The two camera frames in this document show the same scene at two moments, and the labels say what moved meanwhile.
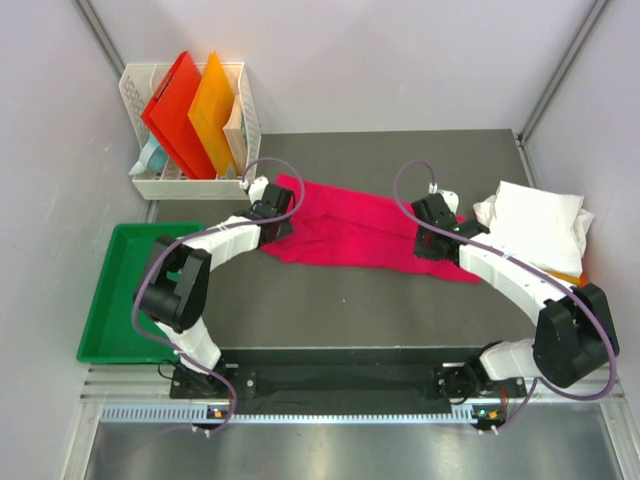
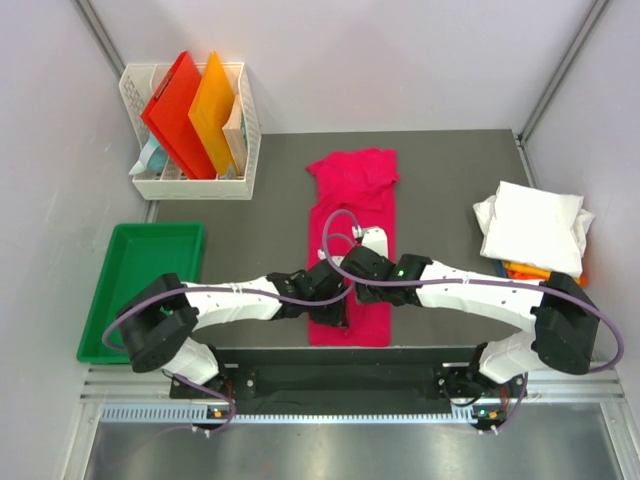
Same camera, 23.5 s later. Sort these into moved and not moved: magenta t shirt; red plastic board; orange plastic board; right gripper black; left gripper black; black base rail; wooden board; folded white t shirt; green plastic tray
Moved: left gripper black; magenta t shirt; right gripper black
Not moved: green plastic tray; orange plastic board; wooden board; folded white t shirt; black base rail; red plastic board
